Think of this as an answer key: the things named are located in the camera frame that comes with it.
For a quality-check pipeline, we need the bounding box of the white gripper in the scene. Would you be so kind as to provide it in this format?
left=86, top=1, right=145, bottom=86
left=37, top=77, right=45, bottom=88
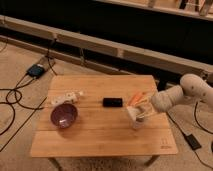
left=133, top=87, right=184, bottom=119

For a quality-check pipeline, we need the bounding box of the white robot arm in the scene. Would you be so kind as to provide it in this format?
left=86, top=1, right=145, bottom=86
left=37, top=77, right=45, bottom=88
left=133, top=74, right=213, bottom=119

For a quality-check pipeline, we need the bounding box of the orange carrot toy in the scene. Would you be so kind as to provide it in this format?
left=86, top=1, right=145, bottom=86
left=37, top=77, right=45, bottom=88
left=128, top=92, right=143, bottom=106

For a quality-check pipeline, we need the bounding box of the black rectangular block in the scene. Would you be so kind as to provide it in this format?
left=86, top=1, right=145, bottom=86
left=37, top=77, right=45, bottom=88
left=103, top=98, right=123, bottom=107

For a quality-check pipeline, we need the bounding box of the black power adapter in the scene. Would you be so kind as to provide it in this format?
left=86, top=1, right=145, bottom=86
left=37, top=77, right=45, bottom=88
left=185, top=134, right=201, bottom=150

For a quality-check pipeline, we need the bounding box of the wooden folding table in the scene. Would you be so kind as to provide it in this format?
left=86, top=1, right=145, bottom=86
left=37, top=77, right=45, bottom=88
left=29, top=74, right=179, bottom=171

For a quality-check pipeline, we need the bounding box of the purple bowl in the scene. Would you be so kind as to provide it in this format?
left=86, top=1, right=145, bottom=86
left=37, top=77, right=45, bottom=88
left=50, top=103, right=78, bottom=129

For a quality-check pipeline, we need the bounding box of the black power box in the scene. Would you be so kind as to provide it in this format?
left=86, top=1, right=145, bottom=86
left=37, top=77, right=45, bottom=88
left=27, top=64, right=45, bottom=79

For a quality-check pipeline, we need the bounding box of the black cable right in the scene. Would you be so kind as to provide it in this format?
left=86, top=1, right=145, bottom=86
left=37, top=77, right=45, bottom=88
left=166, top=99, right=213, bottom=168

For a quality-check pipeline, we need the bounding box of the black floor cables left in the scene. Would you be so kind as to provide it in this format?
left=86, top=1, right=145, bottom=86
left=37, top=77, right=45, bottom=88
left=0, top=36, right=59, bottom=153

